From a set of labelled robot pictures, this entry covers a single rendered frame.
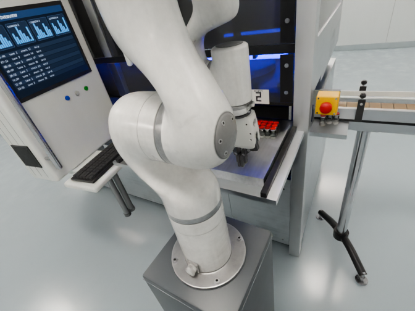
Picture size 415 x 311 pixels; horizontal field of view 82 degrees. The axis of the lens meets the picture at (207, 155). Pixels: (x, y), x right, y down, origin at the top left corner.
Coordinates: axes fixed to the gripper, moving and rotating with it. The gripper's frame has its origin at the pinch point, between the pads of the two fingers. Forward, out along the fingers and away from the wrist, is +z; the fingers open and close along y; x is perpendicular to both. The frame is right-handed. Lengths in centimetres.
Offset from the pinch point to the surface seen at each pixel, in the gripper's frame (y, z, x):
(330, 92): -18.6, -4.8, -39.6
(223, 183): 6.8, 10.4, 1.5
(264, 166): -2.9, 10.1, -10.4
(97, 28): 86, -36, -37
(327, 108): -18.7, -1.6, -32.8
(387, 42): -68, 88, -495
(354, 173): -32, 39, -51
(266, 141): 0.9, 10.1, -25.5
